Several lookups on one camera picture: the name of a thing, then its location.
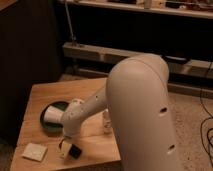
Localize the black cable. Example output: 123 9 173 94
199 61 213 158

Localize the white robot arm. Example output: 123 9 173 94
60 54 183 171

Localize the white wall shelf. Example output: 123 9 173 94
57 0 213 19

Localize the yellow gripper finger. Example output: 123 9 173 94
60 140 71 158

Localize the metal pole stand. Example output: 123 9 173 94
64 0 77 45

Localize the wooden folding table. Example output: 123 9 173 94
10 78 122 171

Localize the white sponge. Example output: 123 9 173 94
22 143 47 162

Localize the white paper cup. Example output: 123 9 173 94
44 106 64 124

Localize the grey baseboard heater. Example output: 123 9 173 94
63 42 213 77

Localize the green plate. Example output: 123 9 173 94
40 101 68 134

